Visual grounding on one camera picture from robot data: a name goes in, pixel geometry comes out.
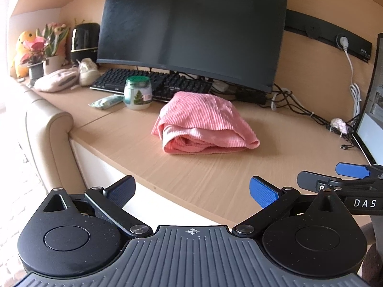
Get yellow plush toy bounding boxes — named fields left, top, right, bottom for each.
left=10, top=30, right=38, bottom=78

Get black wall power strip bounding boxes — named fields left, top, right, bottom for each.
left=284, top=10, right=373, bottom=63

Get black power brick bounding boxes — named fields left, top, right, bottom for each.
left=235, top=90, right=268, bottom=105

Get pale green wipes packet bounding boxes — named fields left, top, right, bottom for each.
left=89, top=94, right=124, bottom=111

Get dark cloth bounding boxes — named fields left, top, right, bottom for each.
left=360, top=221, right=383, bottom=287

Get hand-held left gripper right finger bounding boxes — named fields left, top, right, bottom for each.
left=232, top=176, right=354, bottom=238

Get white jar with green lid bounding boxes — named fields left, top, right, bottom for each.
left=123, top=77, right=152, bottom=110

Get black curved monitor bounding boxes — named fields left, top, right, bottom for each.
left=96, top=0, right=289, bottom=94

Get crumpled white tissue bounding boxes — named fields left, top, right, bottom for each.
left=330, top=118, right=349, bottom=135

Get white plug cable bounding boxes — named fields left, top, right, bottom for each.
left=337, top=34, right=363, bottom=120

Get pink flowers in white pot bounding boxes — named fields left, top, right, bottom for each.
left=36, top=22, right=70, bottom=75

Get black cable bundle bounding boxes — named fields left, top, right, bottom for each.
left=209, top=84, right=360, bottom=150

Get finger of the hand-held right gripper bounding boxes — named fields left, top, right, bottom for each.
left=335, top=162, right=383, bottom=180
left=297, top=171, right=351, bottom=193

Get thin white cable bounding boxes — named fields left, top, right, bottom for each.
left=271, top=88, right=300, bottom=111

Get black keyboard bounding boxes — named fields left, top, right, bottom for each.
left=89, top=67, right=214, bottom=102

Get white shoe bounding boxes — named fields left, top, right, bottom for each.
left=78, top=58, right=101, bottom=86

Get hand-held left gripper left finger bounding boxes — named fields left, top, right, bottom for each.
left=39, top=175, right=154, bottom=239

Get pink ribbed garment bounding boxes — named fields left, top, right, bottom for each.
left=151, top=91, right=261, bottom=156

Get white computer case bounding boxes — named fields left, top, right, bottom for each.
left=351, top=33, right=383, bottom=166

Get red plant in dark pot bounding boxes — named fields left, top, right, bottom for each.
left=20, top=36, right=48, bottom=86

